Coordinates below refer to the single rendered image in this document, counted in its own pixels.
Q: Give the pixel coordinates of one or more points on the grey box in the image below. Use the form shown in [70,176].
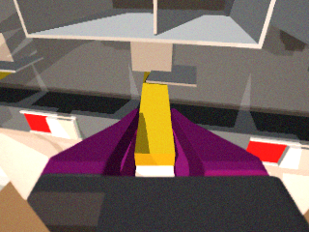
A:
[243,23]
[292,16]
[15,48]

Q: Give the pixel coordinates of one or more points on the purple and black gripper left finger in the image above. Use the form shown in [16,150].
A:
[109,152]

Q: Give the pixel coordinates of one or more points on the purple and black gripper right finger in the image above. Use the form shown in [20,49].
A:
[199,152]

